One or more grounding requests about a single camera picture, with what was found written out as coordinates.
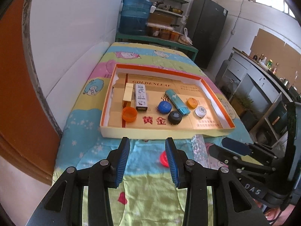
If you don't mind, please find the orange shallow cardboard tray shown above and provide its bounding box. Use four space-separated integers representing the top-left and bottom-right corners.
100 64 235 140

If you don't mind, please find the white QR code cap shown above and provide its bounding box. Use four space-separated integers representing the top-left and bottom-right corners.
194 106 207 118

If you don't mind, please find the orange bottle cap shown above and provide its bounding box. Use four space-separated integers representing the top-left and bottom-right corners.
122 106 138 122
186 97 198 109

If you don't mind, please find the colourful cartoon bed quilt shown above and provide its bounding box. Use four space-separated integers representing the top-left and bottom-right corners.
53 42 251 225

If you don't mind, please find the plastic bag of food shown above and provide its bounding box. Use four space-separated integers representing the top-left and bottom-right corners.
178 27 192 45

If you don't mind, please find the white cartoon print box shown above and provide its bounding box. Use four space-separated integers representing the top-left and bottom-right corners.
135 83 148 111

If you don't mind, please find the black refrigerator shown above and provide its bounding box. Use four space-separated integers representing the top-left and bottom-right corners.
186 0 228 69

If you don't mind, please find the green low table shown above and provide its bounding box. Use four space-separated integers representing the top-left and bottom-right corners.
115 32 198 61

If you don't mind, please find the grey kitchen counter cabinet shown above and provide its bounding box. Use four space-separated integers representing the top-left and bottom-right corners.
216 48 294 146

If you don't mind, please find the dark green air fryer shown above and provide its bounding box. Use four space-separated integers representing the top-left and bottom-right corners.
268 102 287 134

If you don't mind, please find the gold rectangular box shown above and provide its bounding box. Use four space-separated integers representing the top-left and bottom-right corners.
122 83 134 108

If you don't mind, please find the person's right hand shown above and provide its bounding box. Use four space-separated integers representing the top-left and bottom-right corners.
264 204 295 225

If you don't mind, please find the blue bottle cap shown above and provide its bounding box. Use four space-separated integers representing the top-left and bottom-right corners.
158 101 172 114

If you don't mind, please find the black bottle cap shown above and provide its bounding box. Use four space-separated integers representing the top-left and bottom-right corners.
168 110 183 125

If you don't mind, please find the blue water jug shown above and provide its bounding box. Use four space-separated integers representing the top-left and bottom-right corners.
118 0 153 36

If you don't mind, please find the clear plastic patterned box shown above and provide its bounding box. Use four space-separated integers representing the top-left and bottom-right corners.
191 135 210 168

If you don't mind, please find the red bottle cap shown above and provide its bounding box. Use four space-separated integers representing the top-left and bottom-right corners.
159 151 169 168

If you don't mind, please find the red wooden door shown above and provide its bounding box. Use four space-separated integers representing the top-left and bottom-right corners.
1 0 60 185

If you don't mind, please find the teal cigarette pack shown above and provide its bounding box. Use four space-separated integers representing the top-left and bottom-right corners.
165 89 190 116

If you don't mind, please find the potted green plant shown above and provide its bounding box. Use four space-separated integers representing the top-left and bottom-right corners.
230 94 261 131

